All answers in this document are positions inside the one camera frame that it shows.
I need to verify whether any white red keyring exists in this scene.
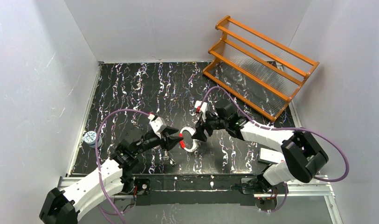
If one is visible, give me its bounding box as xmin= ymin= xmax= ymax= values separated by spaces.
xmin=179 ymin=126 xmax=200 ymax=153

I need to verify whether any silver key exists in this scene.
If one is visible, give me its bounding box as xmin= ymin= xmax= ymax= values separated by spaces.
xmin=163 ymin=150 xmax=176 ymax=167

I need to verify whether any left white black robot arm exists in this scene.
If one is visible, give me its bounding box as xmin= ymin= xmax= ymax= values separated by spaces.
xmin=39 ymin=127 xmax=184 ymax=224

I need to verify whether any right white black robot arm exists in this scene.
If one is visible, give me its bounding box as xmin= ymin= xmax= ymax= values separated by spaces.
xmin=192 ymin=101 xmax=329 ymax=191

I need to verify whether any small blue white jar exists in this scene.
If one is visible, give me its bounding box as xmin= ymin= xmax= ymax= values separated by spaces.
xmin=83 ymin=131 xmax=103 ymax=149

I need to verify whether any white box with red mark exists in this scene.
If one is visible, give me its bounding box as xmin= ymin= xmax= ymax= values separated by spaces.
xmin=258 ymin=148 xmax=285 ymax=164

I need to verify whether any orange wooden rack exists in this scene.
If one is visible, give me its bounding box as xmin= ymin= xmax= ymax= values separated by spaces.
xmin=203 ymin=15 xmax=320 ymax=121

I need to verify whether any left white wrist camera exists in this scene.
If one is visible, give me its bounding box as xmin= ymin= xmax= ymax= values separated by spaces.
xmin=148 ymin=113 xmax=167 ymax=139

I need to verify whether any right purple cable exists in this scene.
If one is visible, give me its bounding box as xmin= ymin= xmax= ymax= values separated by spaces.
xmin=201 ymin=86 xmax=350 ymax=212

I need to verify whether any purple cable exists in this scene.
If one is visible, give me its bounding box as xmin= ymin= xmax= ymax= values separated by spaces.
xmin=95 ymin=108 xmax=151 ymax=224
xmin=201 ymin=86 xmax=350 ymax=212

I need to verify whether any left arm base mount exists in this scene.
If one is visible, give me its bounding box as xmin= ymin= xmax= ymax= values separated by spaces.
xmin=118 ymin=177 xmax=151 ymax=197

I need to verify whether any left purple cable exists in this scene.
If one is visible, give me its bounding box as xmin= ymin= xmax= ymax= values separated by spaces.
xmin=95 ymin=108 xmax=151 ymax=224

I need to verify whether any aluminium frame rail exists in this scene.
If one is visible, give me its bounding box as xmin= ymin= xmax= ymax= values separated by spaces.
xmin=55 ymin=175 xmax=336 ymax=198

